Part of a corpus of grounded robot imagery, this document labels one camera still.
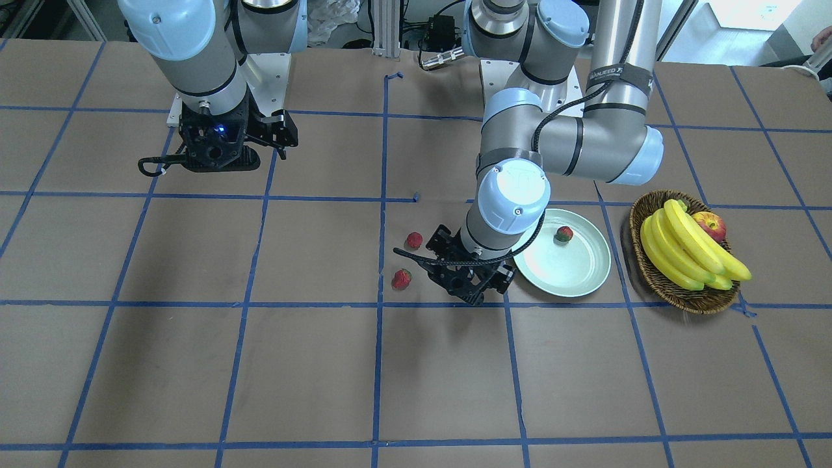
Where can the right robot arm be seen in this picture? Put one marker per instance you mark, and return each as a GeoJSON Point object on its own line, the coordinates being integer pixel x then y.
{"type": "Point", "coordinates": [208, 51]}

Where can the red strawberry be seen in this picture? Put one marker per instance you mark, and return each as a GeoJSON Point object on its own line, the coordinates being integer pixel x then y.
{"type": "Point", "coordinates": [414, 241]}

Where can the strawberry with green leaves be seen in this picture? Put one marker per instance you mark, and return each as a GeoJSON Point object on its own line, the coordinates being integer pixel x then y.
{"type": "Point", "coordinates": [563, 235]}

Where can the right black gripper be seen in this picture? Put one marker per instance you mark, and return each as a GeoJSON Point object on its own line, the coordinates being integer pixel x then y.
{"type": "Point", "coordinates": [281, 129]}

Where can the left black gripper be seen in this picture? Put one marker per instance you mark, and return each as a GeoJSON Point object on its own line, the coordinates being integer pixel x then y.
{"type": "Point", "coordinates": [447, 241]}

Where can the aluminium frame post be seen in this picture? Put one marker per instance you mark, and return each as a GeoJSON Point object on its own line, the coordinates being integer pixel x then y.
{"type": "Point", "coordinates": [386, 26]}

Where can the yellow banana bunch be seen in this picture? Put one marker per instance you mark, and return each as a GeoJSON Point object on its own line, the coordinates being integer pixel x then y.
{"type": "Point", "coordinates": [685, 254]}

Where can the light green plate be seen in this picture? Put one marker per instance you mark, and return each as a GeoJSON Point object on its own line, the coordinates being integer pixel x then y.
{"type": "Point", "coordinates": [574, 269]}

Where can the woven wicker basket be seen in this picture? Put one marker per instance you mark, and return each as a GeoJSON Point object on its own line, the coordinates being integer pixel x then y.
{"type": "Point", "coordinates": [643, 272]}

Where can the red yellow apple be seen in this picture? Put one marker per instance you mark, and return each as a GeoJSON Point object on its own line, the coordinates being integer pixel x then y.
{"type": "Point", "coordinates": [713, 225]}

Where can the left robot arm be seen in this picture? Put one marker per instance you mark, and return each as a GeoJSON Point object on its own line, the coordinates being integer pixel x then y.
{"type": "Point", "coordinates": [527, 136]}

